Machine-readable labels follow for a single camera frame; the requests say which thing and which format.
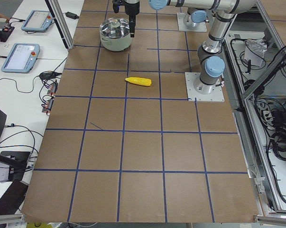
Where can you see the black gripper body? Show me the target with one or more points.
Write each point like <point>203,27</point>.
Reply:
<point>131,10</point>

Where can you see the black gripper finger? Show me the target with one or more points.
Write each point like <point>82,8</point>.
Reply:
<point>132,24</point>

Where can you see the black power adapter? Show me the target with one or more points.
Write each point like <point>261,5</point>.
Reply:
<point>71,15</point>

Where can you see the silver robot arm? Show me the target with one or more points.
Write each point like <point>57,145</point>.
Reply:
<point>212,65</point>
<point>197,15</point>

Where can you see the blue teach pendant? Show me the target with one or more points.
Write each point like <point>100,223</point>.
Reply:
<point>37,21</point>
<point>21,58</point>

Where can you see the far blue teach pendant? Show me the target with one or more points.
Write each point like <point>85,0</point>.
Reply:
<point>37,21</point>

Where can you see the glass pot lid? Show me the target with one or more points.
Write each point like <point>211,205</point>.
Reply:
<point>115,28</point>

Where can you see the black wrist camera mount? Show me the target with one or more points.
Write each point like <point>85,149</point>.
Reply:
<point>116,5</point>

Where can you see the near blue teach pendant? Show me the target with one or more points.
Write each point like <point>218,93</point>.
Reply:
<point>21,58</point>

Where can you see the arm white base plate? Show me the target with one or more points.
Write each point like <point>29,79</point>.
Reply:
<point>186,24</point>
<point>197,91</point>

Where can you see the pale green steel pot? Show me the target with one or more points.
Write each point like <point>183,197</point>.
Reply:
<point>116,44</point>

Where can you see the brown paper table mat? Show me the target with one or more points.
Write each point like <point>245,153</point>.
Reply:
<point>118,152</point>

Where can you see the yellow corn cob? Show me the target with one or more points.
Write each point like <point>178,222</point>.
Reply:
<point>139,81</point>

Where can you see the aluminium frame post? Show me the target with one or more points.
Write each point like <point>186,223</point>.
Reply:
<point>57,15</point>

